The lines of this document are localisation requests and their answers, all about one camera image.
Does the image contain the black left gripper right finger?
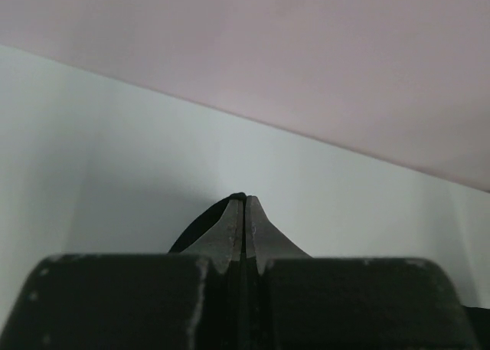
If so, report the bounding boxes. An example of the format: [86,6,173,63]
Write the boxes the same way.
[244,196,479,349]

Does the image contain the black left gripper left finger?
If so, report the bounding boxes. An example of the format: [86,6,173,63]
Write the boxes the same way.
[11,201,244,349]

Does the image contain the black t shirt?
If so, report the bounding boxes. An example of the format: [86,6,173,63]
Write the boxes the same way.
[168,192,247,254]

